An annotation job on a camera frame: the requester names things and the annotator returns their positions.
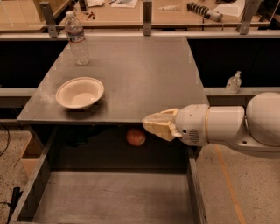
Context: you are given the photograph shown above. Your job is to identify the clear plastic water bottle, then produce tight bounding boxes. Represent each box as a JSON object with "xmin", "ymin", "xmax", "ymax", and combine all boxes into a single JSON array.
[{"xmin": 65, "ymin": 11, "xmax": 90, "ymax": 65}]

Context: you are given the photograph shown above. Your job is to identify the left metal bracket post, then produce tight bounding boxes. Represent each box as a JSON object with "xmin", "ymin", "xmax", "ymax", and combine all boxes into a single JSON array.
[{"xmin": 39, "ymin": 2, "xmax": 59, "ymax": 38}]

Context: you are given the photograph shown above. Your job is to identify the middle metal bracket post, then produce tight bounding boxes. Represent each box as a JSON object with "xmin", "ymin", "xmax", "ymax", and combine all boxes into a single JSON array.
[{"xmin": 143, "ymin": 0, "xmax": 152, "ymax": 36}]

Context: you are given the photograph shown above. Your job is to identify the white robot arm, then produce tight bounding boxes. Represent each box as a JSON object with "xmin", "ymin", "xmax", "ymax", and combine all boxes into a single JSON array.
[{"xmin": 142, "ymin": 92, "xmax": 280, "ymax": 155}]

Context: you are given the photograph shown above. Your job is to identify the white paper bowl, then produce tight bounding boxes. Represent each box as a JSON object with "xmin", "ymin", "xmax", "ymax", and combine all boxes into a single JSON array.
[{"xmin": 56, "ymin": 77, "xmax": 104, "ymax": 109}]

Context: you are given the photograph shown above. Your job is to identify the cardboard box on floor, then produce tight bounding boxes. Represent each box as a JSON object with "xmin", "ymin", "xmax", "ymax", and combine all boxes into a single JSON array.
[{"xmin": 20, "ymin": 136, "xmax": 43, "ymax": 178}]

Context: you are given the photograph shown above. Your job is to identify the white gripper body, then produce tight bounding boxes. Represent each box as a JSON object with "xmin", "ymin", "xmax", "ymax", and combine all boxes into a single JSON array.
[{"xmin": 175, "ymin": 104, "xmax": 209, "ymax": 146}]

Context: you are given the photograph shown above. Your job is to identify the right metal bracket post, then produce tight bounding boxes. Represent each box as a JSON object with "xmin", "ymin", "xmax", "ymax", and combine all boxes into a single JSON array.
[{"xmin": 237, "ymin": 0, "xmax": 262, "ymax": 35}]

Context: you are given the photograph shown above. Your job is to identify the grey metal cabinet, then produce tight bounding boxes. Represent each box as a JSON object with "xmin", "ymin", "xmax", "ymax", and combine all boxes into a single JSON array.
[{"xmin": 17, "ymin": 35, "xmax": 216, "ymax": 165}]

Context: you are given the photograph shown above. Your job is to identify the red apple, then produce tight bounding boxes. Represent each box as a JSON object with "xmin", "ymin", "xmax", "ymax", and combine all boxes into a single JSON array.
[{"xmin": 126, "ymin": 128, "xmax": 146, "ymax": 146}]

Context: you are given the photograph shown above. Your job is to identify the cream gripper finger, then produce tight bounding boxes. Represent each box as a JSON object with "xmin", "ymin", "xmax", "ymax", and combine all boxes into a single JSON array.
[
  {"xmin": 143, "ymin": 120, "xmax": 182, "ymax": 141},
  {"xmin": 142, "ymin": 108, "xmax": 179, "ymax": 123}
]

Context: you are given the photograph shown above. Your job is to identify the white papers on bench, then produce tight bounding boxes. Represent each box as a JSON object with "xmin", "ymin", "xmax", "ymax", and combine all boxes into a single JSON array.
[{"xmin": 110, "ymin": 0, "xmax": 138, "ymax": 8}]

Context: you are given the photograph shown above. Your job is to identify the metal bracket post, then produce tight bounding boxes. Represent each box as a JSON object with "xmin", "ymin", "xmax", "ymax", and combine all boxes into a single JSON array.
[
  {"xmin": 143, "ymin": 0, "xmax": 152, "ymax": 36},
  {"xmin": 237, "ymin": 0, "xmax": 262, "ymax": 35},
  {"xmin": 39, "ymin": 2, "xmax": 59, "ymax": 38}
]

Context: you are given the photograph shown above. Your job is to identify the open grey drawer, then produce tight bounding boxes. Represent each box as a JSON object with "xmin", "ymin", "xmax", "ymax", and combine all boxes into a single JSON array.
[{"xmin": 9, "ymin": 127, "xmax": 208, "ymax": 224}]

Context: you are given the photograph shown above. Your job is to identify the clear hand sanitizer bottle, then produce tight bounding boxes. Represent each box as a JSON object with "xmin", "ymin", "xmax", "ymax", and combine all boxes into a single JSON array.
[{"xmin": 225, "ymin": 71, "xmax": 242, "ymax": 94}]

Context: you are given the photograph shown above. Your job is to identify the black clamp tool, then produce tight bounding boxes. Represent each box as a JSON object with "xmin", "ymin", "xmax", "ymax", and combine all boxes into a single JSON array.
[{"xmin": 5, "ymin": 186, "xmax": 23, "ymax": 224}]

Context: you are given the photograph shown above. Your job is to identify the black cable on floor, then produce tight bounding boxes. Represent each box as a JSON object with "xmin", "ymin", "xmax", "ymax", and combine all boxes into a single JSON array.
[{"xmin": 0, "ymin": 122, "xmax": 11, "ymax": 158}]

